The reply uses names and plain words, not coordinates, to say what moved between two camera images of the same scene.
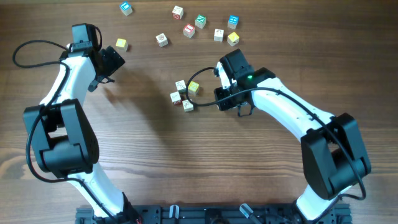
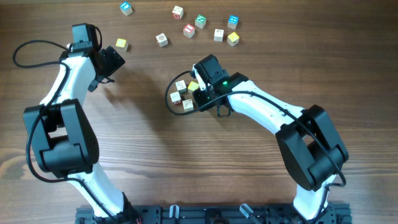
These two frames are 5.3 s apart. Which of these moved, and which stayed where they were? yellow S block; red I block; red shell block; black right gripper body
Moved: black right gripper body
Stayed: red shell block; red I block; yellow S block
